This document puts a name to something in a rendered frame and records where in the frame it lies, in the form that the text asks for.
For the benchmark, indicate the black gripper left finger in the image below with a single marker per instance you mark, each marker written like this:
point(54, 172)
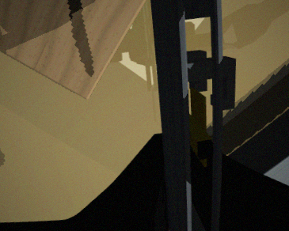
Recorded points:
point(135, 201)

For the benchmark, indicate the brown wooden board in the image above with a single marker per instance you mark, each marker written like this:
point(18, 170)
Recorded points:
point(68, 41)

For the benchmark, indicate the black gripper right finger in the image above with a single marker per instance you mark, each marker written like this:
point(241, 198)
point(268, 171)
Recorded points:
point(250, 201)

